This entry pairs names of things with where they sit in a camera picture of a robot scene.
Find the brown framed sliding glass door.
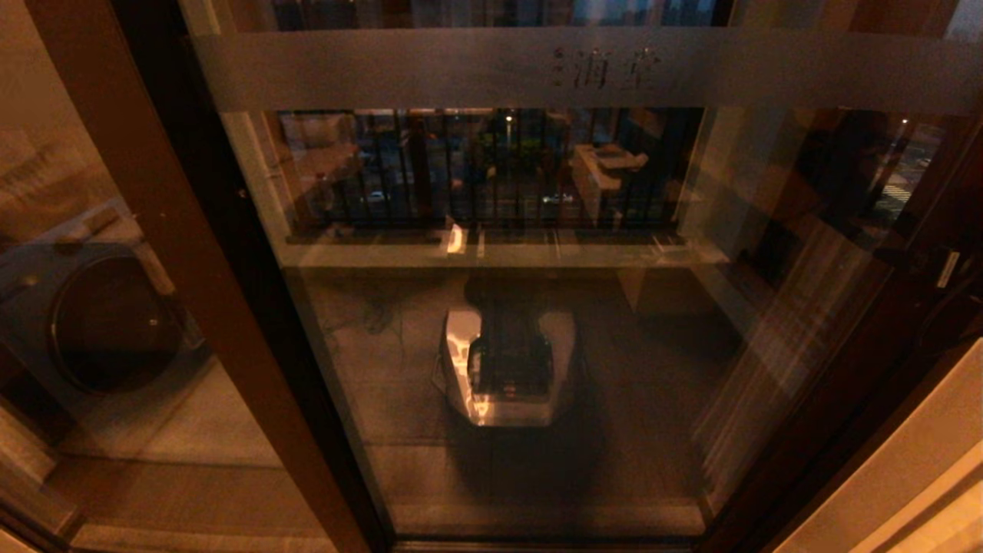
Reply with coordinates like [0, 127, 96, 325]
[115, 0, 983, 553]

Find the dark brown door jamb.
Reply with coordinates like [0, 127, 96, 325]
[737, 307, 983, 553]

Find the black cable with white label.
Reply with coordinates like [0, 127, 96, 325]
[918, 246, 983, 346]

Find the black balcony railing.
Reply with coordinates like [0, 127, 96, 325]
[280, 108, 703, 231]

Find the brown framed fixed glass panel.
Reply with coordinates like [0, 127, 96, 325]
[0, 0, 392, 553]

